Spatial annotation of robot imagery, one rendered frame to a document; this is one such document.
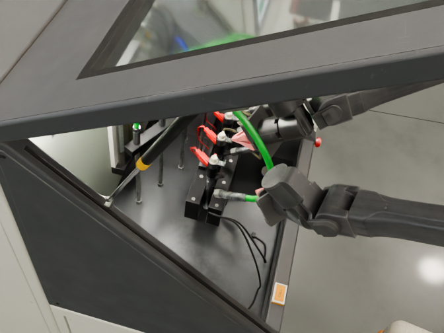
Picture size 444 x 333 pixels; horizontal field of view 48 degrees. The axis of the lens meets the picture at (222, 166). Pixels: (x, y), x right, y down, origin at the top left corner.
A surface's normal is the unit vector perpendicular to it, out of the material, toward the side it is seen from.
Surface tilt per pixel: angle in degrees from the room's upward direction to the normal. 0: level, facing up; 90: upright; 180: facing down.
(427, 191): 0
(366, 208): 33
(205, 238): 0
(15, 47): 0
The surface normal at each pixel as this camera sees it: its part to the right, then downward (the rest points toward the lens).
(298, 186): 0.54, -0.16
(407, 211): -0.43, -0.66
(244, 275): 0.11, -0.61
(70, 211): -0.25, 0.75
